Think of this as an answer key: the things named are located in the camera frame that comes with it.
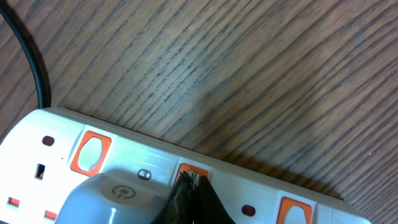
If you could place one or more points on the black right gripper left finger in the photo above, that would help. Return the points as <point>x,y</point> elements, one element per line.
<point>179,204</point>

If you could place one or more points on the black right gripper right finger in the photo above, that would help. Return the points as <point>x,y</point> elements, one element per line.
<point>208,208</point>

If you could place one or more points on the white power extension strip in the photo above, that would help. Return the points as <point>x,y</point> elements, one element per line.
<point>51,151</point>

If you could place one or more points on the white USB charger adapter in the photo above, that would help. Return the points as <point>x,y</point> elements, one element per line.
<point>110,200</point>

